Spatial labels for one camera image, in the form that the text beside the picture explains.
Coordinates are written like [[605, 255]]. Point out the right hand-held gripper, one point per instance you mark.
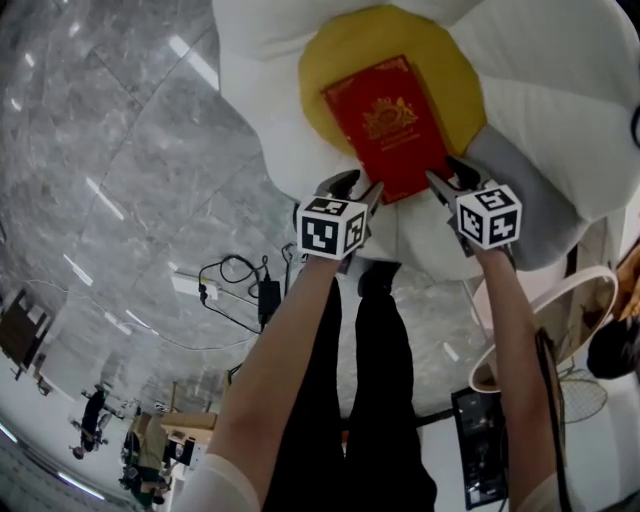
[[490, 217]]

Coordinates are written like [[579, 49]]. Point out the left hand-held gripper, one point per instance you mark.
[[325, 230]]

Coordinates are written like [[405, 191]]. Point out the red book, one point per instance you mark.
[[390, 125]]

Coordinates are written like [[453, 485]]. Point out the fried egg shaped cushion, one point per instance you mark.
[[540, 60]]

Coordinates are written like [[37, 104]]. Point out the person's left forearm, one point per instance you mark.
[[270, 370]]

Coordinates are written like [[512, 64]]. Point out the person's right forearm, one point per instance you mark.
[[515, 350]]

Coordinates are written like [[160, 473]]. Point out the person's right shoe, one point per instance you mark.
[[377, 277]]

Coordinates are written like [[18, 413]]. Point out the black power adapter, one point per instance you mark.
[[268, 300]]

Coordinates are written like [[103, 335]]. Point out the person's black trousers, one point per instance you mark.
[[365, 400]]

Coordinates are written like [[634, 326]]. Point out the black and white bag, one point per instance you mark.
[[617, 350]]

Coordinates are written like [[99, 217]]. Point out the yellow badminton racket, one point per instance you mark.
[[585, 395]]

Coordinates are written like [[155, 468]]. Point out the black case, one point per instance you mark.
[[480, 450]]

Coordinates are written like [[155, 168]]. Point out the cardboard box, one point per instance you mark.
[[192, 432]]

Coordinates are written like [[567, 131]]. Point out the person's white shirt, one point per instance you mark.
[[225, 485]]

